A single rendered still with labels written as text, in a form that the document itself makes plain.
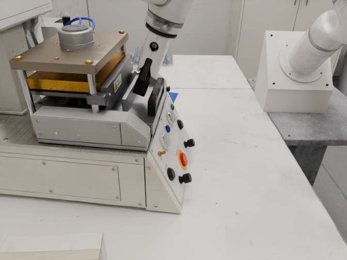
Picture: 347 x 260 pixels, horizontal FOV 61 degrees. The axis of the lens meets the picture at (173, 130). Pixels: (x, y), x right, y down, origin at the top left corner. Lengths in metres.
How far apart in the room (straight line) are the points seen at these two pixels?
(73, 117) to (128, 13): 2.59
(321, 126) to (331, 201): 0.94
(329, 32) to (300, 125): 0.36
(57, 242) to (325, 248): 0.57
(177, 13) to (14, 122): 0.48
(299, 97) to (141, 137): 0.79
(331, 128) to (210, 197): 0.61
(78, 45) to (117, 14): 2.49
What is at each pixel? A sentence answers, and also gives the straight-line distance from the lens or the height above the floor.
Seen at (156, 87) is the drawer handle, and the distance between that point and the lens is 0.75.
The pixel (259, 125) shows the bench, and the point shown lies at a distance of 1.15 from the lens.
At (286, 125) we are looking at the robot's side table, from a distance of 1.18.
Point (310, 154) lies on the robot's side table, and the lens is 1.46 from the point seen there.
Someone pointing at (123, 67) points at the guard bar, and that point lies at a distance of 0.77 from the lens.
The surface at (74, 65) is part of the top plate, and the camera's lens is 0.63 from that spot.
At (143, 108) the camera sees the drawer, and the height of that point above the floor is 0.97.
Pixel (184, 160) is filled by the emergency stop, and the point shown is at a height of 0.80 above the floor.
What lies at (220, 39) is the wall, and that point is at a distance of 3.28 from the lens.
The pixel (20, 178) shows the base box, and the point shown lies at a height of 0.82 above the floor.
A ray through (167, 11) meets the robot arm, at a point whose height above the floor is 1.20.
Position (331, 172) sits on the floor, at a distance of 2.34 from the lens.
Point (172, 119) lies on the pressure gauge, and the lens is 0.83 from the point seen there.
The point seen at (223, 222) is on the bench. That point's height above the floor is 0.75.
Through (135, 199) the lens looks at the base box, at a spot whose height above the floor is 0.79.
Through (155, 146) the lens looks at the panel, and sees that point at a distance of 0.69.
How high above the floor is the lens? 1.31
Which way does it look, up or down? 32 degrees down
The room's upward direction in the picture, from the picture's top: 1 degrees clockwise
